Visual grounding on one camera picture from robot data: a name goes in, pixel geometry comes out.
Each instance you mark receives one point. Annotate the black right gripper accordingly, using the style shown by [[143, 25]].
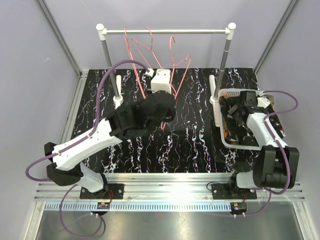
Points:
[[233, 110]]

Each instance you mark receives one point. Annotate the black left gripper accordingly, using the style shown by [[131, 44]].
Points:
[[171, 113]]

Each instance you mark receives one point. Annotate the black white patterned trousers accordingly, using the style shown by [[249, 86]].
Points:
[[273, 128]]

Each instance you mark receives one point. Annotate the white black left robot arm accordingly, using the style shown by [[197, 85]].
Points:
[[124, 123]]

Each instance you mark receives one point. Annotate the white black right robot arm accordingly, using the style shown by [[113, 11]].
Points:
[[276, 167]]

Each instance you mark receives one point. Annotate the white plastic laundry basket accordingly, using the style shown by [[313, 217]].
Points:
[[234, 136]]

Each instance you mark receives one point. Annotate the white metal clothes rack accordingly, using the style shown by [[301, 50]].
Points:
[[214, 86]]

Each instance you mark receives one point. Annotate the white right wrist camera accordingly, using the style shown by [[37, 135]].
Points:
[[262, 101]]

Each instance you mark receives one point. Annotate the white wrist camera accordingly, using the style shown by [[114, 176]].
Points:
[[262, 101], [160, 80]]

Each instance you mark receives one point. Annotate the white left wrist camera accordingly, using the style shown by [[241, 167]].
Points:
[[160, 80]]

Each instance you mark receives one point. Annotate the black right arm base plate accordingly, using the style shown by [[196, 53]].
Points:
[[223, 191]]

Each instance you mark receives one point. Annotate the white slotted cable duct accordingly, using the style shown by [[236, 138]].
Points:
[[120, 206]]

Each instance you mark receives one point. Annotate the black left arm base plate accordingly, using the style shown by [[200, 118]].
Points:
[[115, 192]]

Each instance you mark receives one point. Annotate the aluminium extrusion rail frame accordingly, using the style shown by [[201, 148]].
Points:
[[269, 217]]

